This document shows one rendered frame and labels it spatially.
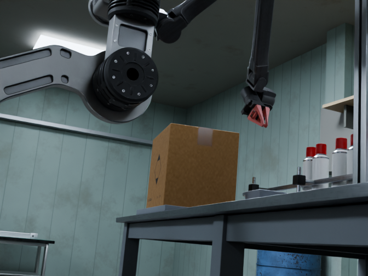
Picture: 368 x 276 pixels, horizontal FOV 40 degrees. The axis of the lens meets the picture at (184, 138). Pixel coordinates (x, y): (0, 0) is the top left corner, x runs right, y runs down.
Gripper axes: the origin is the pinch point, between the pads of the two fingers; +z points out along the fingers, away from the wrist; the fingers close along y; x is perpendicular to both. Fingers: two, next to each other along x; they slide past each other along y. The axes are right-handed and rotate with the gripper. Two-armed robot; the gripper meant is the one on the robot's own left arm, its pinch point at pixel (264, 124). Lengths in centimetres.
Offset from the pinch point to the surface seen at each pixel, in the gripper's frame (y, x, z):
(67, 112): 82, 438, -575
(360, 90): -13, -42, 40
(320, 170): 6.4, -6.3, 28.0
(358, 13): -14, -54, 25
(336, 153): 4.2, -15.9, 30.9
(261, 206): -44, -27, 69
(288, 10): 207, 67, -340
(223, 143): -16.4, 5.6, 8.5
